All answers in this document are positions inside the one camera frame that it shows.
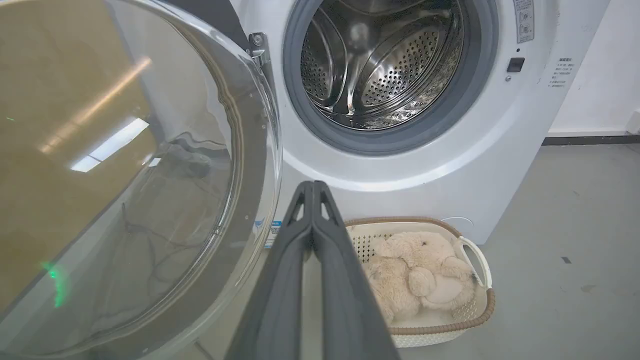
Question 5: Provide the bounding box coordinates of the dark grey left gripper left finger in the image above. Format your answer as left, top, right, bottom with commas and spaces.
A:
224, 181, 315, 360

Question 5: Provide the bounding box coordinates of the steel perforated washer drum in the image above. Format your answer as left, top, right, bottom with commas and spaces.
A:
300, 0, 465, 132

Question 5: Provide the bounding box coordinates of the white warning label sticker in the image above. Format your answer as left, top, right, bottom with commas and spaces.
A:
513, 0, 536, 44

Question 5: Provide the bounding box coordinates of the beige plush teddy bear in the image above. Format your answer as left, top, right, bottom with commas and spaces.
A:
362, 231, 476, 326

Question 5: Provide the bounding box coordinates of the glass washer door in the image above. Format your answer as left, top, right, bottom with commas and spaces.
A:
0, 0, 283, 360

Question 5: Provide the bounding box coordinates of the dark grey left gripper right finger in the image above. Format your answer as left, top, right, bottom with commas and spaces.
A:
312, 181, 401, 360

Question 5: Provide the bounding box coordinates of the white front-load washing machine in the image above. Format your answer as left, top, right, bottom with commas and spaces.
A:
227, 0, 612, 250

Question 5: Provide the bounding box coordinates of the metal door hinge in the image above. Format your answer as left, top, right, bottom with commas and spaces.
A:
247, 32, 272, 68

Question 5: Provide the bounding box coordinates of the white plastic laundry basket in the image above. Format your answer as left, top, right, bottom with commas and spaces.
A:
343, 216, 496, 349

